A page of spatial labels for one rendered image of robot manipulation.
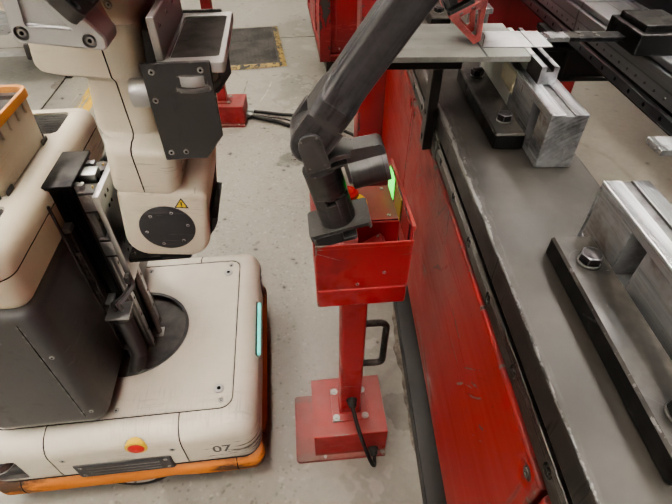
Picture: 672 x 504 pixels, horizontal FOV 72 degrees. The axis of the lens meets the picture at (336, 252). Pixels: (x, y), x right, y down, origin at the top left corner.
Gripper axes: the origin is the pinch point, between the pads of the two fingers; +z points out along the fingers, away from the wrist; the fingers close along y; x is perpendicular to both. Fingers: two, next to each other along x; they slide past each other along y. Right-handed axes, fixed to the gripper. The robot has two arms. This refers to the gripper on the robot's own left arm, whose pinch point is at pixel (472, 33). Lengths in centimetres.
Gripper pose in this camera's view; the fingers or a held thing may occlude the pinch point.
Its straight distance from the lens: 97.8
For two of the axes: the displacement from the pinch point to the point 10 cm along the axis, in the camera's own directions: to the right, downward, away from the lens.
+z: 4.6, 6.5, 6.1
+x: -8.9, 3.4, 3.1
